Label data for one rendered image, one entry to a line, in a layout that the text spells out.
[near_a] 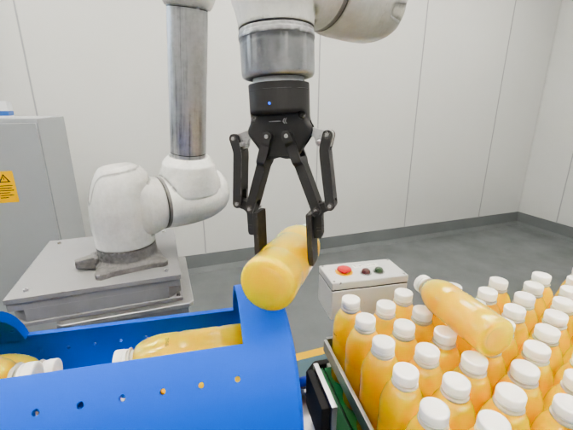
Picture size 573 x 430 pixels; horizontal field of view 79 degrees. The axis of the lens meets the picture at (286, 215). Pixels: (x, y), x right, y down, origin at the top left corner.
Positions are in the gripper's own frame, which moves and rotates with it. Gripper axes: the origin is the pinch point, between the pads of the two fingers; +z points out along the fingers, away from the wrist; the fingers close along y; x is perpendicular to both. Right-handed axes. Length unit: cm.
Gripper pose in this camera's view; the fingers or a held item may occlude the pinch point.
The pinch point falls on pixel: (286, 240)
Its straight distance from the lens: 47.5
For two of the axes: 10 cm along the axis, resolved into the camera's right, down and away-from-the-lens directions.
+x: -3.0, 2.4, -9.2
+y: -9.5, -0.3, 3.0
